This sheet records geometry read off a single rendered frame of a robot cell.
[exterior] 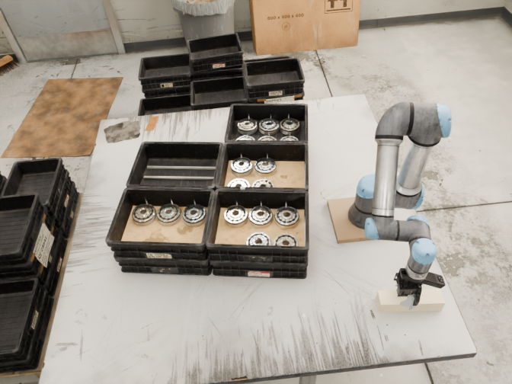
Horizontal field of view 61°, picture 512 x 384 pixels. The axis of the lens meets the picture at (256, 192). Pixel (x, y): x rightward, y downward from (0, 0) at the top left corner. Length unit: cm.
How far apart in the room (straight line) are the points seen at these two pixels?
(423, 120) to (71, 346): 153
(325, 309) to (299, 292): 12
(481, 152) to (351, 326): 220
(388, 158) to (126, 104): 296
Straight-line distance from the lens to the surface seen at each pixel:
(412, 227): 160
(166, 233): 190
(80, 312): 197
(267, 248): 167
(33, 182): 308
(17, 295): 271
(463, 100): 412
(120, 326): 187
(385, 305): 178
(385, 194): 157
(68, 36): 492
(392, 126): 156
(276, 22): 446
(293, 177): 204
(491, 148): 373
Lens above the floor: 230
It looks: 48 degrees down
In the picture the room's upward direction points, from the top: 5 degrees counter-clockwise
